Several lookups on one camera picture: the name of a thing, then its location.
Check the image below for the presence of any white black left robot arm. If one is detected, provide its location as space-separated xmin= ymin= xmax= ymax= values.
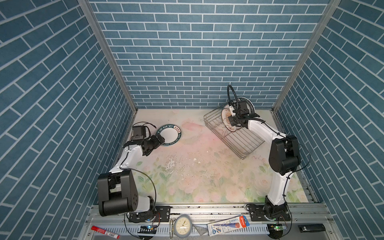
xmin=97 ymin=134 xmax=165 ymax=223

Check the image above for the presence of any aluminium corner post right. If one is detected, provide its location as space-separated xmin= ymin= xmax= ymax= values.
xmin=272 ymin=0 xmax=343 ymax=111

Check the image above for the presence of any aluminium front rail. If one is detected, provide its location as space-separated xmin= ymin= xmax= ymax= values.
xmin=79 ymin=203 xmax=342 ymax=240

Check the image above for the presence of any blue white toothpaste box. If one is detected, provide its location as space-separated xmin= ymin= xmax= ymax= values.
xmin=207 ymin=216 xmax=250 ymax=237

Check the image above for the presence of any rear plate in rack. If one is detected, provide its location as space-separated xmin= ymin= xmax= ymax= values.
xmin=238 ymin=97 xmax=255 ymax=114

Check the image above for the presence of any round white dial timer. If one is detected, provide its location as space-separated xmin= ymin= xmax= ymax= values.
xmin=173 ymin=215 xmax=193 ymax=239

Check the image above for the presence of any metal wire dish rack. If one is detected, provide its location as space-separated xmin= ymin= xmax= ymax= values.
xmin=204 ymin=104 xmax=265 ymax=159

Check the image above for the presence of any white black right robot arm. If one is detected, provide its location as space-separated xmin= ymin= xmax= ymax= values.
xmin=221 ymin=107 xmax=301 ymax=220

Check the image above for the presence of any red marker pen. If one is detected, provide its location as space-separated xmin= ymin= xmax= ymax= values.
xmin=91 ymin=226 xmax=121 ymax=240

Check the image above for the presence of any black device on rail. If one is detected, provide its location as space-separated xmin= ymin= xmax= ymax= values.
xmin=298 ymin=224 xmax=326 ymax=233

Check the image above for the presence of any aluminium corner post left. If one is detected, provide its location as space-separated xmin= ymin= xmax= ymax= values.
xmin=77 ymin=0 xmax=138 ymax=113

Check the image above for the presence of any aluminium corner post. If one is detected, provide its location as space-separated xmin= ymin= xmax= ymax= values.
xmin=77 ymin=0 xmax=138 ymax=113
xmin=272 ymin=0 xmax=343 ymax=111

